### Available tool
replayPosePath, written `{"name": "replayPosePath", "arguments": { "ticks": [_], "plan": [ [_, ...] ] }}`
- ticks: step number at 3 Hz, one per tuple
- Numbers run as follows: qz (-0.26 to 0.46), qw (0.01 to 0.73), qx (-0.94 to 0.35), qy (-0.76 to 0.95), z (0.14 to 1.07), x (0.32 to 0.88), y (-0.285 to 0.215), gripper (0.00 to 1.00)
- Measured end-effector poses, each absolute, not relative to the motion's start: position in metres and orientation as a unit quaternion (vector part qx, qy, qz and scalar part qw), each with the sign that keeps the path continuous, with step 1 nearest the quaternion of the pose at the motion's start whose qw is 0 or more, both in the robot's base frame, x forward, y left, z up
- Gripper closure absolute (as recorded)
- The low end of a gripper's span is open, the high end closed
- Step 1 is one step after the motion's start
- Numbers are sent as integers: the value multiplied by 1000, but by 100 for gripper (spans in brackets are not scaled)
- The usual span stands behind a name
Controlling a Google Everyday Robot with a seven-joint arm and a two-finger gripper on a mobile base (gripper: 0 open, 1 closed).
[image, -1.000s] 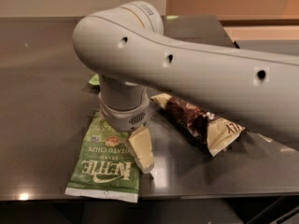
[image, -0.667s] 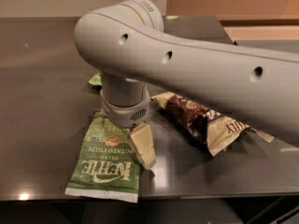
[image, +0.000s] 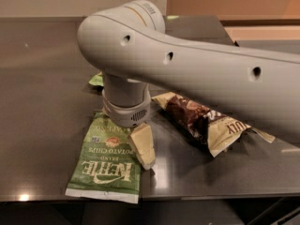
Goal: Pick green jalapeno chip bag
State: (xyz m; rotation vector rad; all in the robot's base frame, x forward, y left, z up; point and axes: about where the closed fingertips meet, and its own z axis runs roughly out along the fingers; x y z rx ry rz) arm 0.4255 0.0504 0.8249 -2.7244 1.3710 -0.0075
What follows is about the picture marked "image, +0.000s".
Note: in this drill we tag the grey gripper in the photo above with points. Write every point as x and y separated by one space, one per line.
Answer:
127 115

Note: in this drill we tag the green Kettle jalapeno chip bag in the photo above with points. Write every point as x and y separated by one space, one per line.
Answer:
107 167

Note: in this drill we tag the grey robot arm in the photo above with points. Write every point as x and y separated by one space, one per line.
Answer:
129 45

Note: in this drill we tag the green round-logo snack bag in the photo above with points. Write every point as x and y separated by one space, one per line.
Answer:
96 80

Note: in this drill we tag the brown and beige chip bag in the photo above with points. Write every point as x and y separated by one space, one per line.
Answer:
215 129

